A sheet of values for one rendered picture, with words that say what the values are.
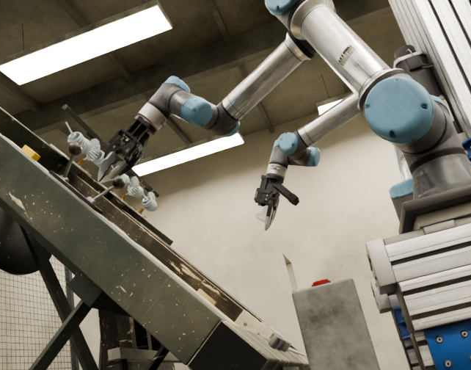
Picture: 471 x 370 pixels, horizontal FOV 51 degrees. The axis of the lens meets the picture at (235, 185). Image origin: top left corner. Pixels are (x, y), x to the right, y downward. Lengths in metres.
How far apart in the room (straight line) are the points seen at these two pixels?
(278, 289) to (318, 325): 4.44
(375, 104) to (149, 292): 0.58
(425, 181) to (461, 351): 0.33
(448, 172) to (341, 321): 0.36
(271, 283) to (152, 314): 4.43
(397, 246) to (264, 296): 4.45
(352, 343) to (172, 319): 0.34
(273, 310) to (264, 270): 0.43
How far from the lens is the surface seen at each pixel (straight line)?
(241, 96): 1.39
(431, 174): 1.06
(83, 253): 1.10
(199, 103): 1.31
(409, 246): 1.00
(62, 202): 1.16
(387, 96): 0.98
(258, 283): 5.44
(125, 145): 1.37
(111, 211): 1.96
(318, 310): 0.95
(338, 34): 1.12
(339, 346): 0.95
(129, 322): 2.73
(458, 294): 1.00
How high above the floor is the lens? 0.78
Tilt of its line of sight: 22 degrees up
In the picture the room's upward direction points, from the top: 13 degrees counter-clockwise
